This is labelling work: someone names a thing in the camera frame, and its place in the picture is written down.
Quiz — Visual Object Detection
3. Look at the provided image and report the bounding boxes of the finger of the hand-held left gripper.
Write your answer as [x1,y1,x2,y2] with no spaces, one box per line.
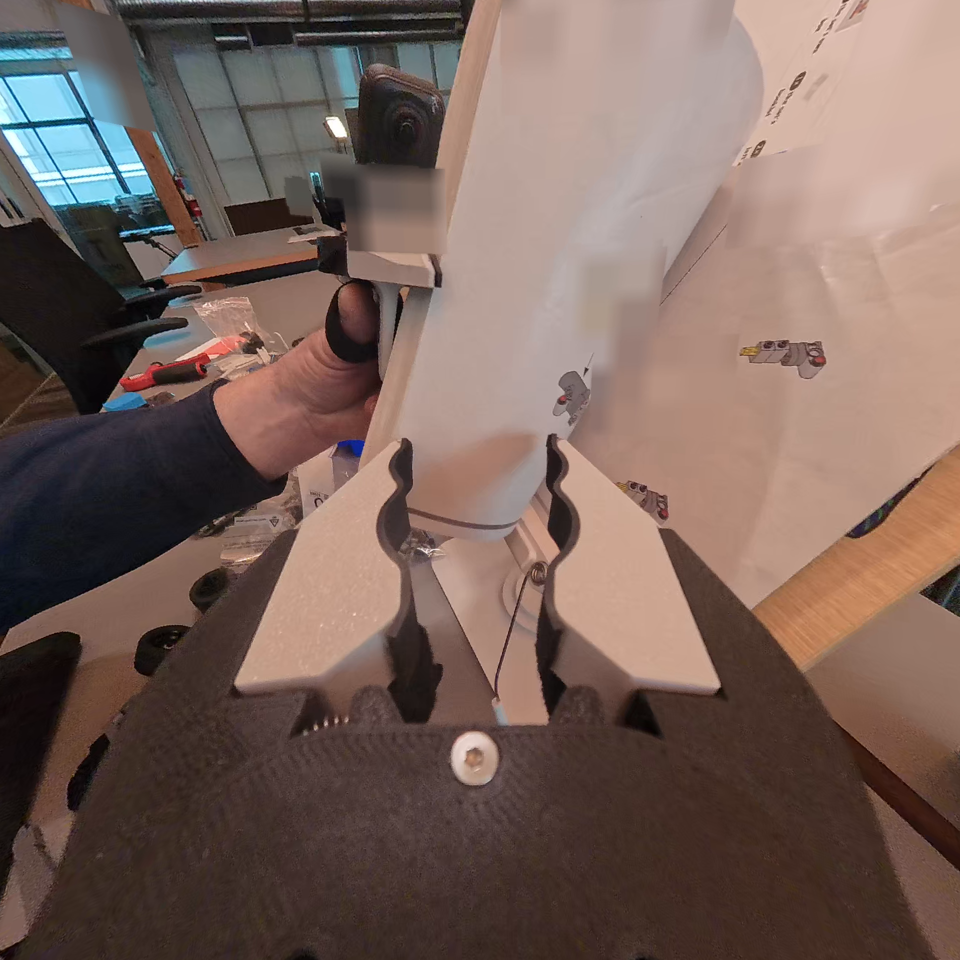
[363,287,436,445]

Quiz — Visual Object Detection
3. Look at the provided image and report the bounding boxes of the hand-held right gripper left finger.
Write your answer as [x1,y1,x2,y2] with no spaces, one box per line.
[232,437,417,702]

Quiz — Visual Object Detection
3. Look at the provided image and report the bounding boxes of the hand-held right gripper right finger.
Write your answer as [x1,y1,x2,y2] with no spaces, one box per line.
[534,432,723,699]

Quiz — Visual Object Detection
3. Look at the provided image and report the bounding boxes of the lego instruction booklet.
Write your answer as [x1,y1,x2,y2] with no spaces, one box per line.
[367,0,960,609]

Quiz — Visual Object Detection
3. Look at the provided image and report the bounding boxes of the person's left forearm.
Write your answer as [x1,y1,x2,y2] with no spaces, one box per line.
[0,382,290,631]

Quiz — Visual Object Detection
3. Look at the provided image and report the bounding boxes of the large black lego tire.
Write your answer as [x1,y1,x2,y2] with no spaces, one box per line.
[187,568,234,612]
[133,624,192,676]

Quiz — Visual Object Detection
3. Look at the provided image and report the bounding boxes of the person's left hand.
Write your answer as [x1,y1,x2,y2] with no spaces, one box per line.
[213,330,382,483]

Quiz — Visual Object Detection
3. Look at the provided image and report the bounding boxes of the white book stand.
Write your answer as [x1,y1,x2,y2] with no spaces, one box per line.
[408,446,960,725]

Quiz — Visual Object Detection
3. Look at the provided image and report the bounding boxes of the small clear plastic bag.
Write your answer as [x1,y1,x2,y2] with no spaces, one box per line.
[193,296,260,339]

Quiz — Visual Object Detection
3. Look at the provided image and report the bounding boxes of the long wooden table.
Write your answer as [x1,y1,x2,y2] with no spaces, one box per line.
[161,228,324,286]

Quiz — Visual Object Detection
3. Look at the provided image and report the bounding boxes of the black mesh office chair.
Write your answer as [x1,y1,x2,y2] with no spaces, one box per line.
[0,217,204,414]

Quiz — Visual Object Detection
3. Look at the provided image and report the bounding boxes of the red handled pliers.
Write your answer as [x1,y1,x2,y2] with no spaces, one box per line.
[120,354,213,393]

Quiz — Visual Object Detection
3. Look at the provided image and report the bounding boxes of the wooden post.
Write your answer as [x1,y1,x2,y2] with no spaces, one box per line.
[123,123,204,249]

